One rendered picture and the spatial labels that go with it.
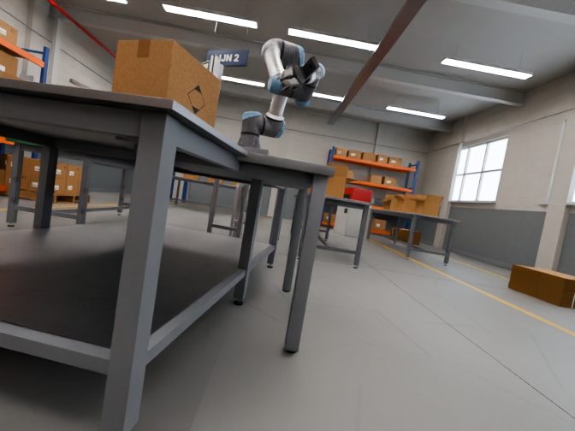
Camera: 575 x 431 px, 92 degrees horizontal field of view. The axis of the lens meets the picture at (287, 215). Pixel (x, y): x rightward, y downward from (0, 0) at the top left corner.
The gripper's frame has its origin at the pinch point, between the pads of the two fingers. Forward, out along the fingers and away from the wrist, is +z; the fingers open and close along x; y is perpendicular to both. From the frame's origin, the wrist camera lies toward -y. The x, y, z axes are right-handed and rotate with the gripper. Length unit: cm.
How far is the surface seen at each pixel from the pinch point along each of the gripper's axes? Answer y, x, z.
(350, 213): 276, -255, -472
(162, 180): 2, -13, 65
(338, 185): 102, -96, -177
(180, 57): 18.5, 21.3, 23.4
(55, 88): 12, 14, 68
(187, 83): 23.0, 14.5, 22.4
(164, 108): -7, -1, 60
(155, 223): 6, -21, 70
